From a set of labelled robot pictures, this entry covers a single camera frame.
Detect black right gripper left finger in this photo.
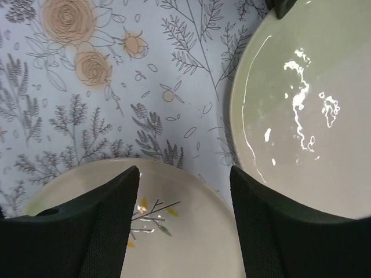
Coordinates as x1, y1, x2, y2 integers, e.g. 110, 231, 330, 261
1, 166, 140, 277

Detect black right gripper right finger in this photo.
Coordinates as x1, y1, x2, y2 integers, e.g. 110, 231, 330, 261
230, 166, 370, 277

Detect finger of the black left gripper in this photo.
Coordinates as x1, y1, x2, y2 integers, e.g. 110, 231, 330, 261
265, 0, 312, 19

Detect cream and green plate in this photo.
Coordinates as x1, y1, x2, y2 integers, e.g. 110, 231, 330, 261
23, 158, 245, 278

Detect floral tablecloth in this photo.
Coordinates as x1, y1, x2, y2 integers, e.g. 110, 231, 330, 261
1, 1, 268, 217

